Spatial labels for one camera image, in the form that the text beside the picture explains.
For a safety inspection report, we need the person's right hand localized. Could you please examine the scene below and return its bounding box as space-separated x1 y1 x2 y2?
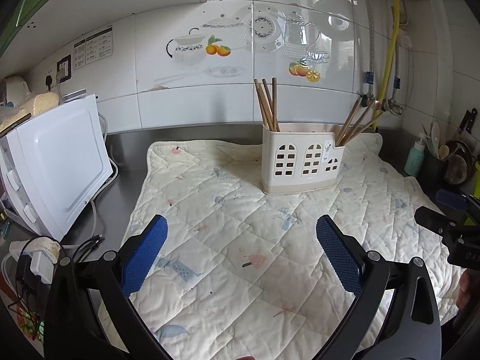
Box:
456 269 479 311

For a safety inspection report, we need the teal soap pump bottle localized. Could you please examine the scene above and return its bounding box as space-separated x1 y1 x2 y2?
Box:
403 133 426 177

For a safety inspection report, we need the wall power socket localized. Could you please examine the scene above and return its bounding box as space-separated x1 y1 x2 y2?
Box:
56 55 72 83

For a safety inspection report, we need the green plastic rack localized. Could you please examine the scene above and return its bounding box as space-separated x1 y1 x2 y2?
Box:
464 157 480 226

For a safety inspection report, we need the red handled water valve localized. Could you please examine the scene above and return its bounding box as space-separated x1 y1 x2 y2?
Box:
368 97 385 112

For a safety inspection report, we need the wooden spoon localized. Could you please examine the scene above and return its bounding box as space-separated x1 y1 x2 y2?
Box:
439 144 450 161

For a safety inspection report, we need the braided steel hose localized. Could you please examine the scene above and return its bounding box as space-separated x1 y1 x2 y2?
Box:
389 0 410 116
359 0 377 100

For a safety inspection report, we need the yellow gas hose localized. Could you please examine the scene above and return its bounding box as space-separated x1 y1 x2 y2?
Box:
374 0 401 113

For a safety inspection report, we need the black kitchen cleaver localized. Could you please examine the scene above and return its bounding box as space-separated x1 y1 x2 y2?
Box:
454 107 479 139

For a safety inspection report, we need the white quilted mat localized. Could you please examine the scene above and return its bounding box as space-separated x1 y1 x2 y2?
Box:
127 134 461 359

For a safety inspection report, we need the vertical wooden chopstick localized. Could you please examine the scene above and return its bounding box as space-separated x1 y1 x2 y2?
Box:
272 77 280 132
262 78 277 132

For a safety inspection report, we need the long crossing wooden chopstick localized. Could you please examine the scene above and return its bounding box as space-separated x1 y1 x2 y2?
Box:
340 111 383 146

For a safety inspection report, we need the braided steel hose left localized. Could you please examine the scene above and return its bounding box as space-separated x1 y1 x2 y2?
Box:
359 0 377 100

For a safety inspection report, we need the black utensil crock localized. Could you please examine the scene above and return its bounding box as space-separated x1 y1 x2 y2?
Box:
416 150 448 193

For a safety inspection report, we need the beige plastic utensil holder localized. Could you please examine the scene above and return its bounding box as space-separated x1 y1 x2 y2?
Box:
261 123 344 194

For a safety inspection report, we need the wooden chopstick diagonal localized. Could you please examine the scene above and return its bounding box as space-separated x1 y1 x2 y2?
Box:
335 97 361 147

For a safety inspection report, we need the braided steel hose right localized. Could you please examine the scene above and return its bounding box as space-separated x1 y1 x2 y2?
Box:
389 0 410 116

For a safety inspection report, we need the white power strip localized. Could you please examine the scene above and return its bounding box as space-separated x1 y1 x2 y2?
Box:
9 236 60 284

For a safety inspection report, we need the white plastic rice paddle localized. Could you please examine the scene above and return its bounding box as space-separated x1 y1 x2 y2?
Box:
430 122 440 158

